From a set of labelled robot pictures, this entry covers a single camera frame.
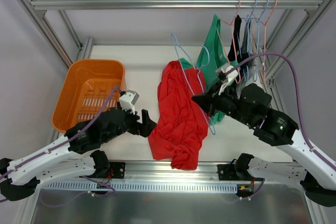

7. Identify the pink wire hanger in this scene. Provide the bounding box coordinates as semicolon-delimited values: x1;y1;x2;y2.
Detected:
219;0;241;84
259;0;278;84

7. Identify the red tank top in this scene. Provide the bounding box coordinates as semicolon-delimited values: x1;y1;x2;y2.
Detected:
148;60;208;170

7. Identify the green tank top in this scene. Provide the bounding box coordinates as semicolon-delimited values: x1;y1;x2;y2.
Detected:
178;14;242;125

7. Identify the black tank top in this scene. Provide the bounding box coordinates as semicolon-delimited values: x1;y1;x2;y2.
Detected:
228;15;248;63

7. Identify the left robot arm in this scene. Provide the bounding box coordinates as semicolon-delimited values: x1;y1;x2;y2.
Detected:
1;108;156;201

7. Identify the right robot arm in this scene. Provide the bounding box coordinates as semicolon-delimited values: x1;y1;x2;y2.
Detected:
192;83;335;207

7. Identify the grey tank top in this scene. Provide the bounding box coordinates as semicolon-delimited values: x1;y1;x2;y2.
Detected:
237;21;258;95

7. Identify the blue hanger under grey top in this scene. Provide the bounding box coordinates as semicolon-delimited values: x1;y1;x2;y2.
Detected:
247;0;270;57

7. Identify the orange plastic basket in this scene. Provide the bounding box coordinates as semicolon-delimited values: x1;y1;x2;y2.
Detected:
51;59;126;133

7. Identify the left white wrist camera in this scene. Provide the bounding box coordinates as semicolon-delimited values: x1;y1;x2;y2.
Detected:
119;90;139;114

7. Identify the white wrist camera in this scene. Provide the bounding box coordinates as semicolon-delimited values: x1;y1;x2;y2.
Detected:
215;63;239;95
119;90;139;114

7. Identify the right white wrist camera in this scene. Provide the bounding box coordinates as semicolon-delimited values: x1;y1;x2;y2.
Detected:
215;63;239;95

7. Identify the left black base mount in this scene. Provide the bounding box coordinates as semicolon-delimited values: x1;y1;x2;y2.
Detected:
110;162;126;179

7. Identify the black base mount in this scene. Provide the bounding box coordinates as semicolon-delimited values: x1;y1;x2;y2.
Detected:
217;164;238;181
110;162;126;179

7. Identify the white slotted cable duct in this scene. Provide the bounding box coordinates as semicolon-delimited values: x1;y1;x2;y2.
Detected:
44;180;238;194

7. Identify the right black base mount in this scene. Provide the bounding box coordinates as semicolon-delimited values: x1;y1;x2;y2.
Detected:
217;164;238;181

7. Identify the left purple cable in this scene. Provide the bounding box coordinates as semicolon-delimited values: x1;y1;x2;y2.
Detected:
0;85;127;204

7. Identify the aluminium hanging rail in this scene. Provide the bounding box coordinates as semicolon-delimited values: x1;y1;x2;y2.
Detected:
30;0;323;10

